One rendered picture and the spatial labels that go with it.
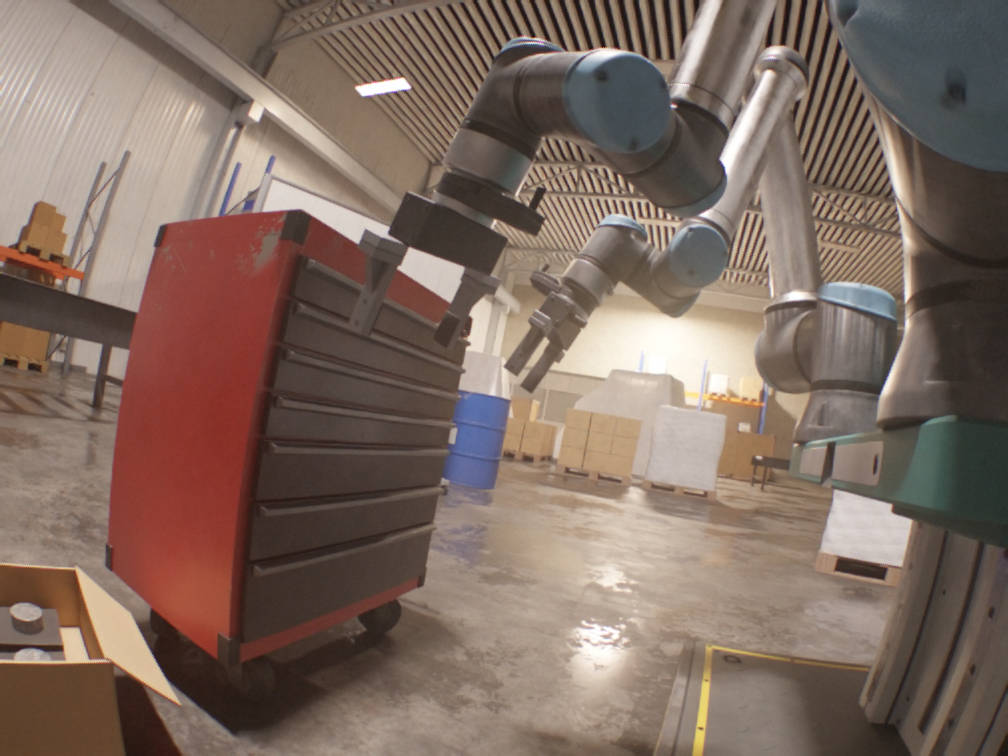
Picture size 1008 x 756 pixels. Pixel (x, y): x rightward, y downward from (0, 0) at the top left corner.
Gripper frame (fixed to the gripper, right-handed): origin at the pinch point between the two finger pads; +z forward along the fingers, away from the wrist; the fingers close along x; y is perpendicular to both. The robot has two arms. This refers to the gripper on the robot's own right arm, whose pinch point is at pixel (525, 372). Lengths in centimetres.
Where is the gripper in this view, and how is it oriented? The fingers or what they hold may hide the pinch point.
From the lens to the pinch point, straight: 87.1
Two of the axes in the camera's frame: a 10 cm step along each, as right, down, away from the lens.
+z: -5.8, 8.1, -0.7
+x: 2.3, 2.4, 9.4
